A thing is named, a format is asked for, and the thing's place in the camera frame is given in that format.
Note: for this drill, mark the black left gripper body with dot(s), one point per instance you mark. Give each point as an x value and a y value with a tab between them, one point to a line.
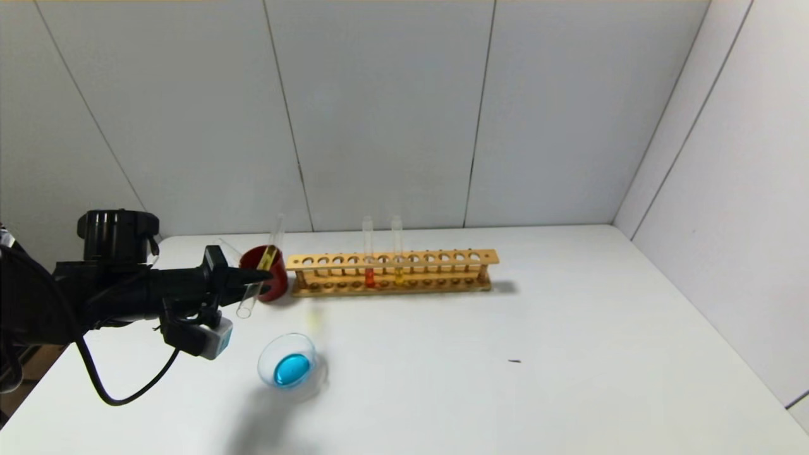
215	275

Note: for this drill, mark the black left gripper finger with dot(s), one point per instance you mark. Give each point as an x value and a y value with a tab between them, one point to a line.
234	294
243	277

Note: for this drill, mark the yellow pigment test tube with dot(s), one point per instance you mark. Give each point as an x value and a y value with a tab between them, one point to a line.
268	258
399	275

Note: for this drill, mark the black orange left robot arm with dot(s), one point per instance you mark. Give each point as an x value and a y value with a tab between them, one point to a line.
63	297

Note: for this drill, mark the red pigment test tube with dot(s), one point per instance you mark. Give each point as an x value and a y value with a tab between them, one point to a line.
370	278

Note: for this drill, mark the wooden test tube rack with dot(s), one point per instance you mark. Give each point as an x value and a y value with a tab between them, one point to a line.
442	258

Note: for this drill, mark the dark red plastic cup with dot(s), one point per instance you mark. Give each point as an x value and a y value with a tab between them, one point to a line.
279	287

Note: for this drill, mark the clear glass dish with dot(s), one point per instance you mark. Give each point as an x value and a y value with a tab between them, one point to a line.
292	370

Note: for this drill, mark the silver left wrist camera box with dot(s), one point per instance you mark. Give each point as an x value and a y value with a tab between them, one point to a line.
218	338

